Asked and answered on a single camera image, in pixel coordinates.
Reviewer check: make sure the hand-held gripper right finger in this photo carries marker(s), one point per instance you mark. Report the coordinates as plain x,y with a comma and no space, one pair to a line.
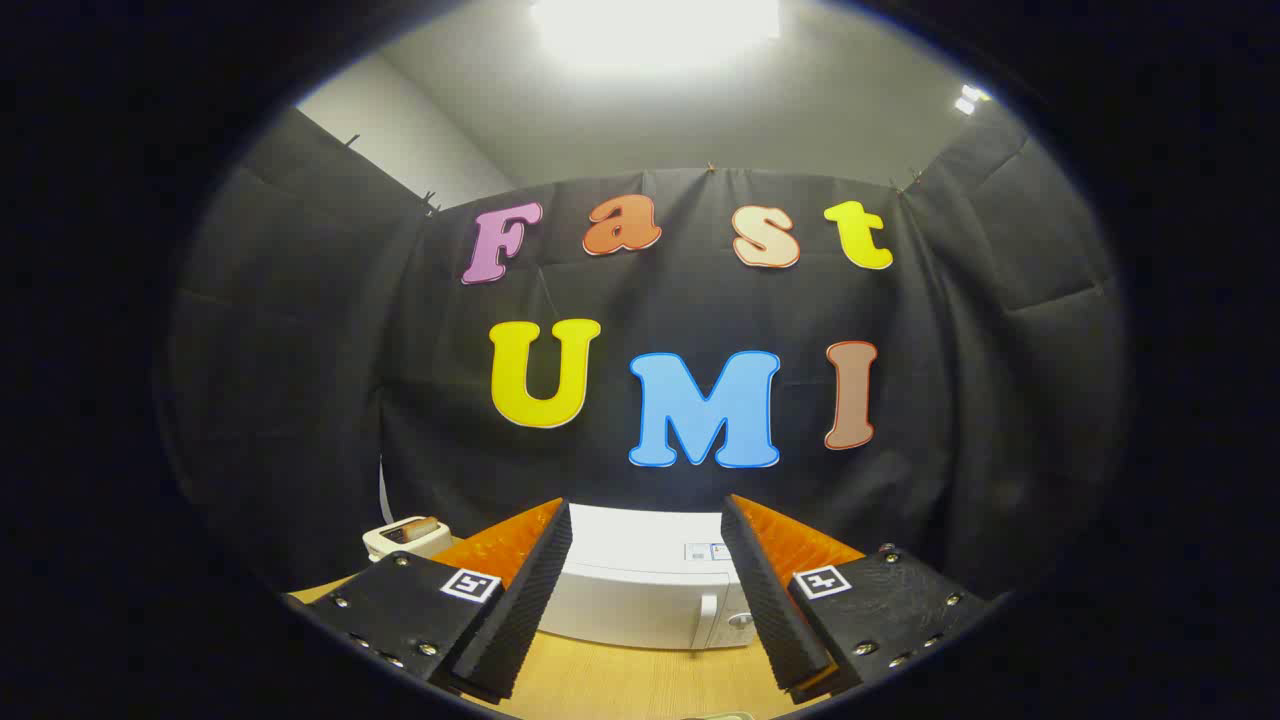
765,600

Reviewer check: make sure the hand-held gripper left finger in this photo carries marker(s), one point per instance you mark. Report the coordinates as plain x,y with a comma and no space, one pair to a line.
525,610

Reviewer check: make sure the white microwave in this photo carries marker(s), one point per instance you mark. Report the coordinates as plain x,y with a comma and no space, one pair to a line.
640,590

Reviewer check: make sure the cream toaster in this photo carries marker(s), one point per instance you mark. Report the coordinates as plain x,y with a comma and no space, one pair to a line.
385,545

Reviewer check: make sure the small ceiling light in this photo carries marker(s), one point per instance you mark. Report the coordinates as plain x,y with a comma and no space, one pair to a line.
968,98

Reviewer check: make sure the large ceiling light panel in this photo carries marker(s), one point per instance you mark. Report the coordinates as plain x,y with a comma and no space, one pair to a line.
655,25

